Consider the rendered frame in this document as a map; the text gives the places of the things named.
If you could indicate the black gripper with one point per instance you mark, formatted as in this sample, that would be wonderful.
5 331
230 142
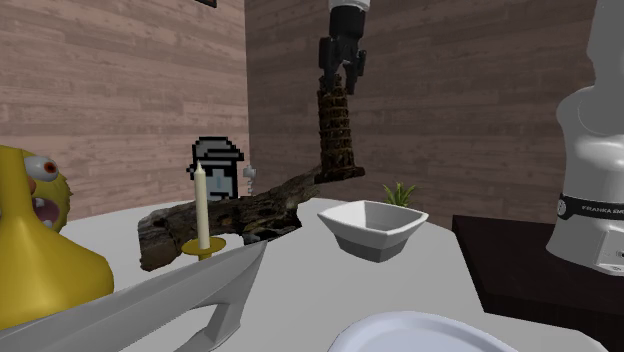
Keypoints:
346 27

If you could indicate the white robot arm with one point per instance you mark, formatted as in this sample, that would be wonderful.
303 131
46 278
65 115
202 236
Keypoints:
597 161

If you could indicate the brown leaning tower figure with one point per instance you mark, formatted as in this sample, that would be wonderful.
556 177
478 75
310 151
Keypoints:
335 131

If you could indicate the small green plant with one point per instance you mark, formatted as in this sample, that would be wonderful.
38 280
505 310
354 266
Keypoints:
400 194

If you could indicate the small grey figure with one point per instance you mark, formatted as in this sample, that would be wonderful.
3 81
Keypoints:
249 173

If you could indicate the pixel figure with grey hat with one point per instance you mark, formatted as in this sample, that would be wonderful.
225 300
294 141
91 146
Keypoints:
219 168

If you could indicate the white square bowl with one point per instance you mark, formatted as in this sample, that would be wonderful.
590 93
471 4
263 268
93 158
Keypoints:
373 229

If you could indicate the brown driftwood log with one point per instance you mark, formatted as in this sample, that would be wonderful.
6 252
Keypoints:
244 214

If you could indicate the cream candle on yellow holder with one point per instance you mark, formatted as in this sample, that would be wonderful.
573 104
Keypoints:
202 209

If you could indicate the dark robot stand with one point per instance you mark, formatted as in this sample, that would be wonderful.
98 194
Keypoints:
516 273

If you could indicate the white plate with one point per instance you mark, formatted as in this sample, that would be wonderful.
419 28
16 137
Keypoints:
419 334

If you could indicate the grey knife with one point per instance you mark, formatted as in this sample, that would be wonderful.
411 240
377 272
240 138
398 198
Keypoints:
146 302

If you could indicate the yellow monster toy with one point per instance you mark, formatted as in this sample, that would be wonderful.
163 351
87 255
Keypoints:
51 195

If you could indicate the yellow vase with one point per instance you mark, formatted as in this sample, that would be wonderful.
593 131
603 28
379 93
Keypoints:
39 263

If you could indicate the dark wall picture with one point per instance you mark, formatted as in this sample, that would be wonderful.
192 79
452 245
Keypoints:
206 2

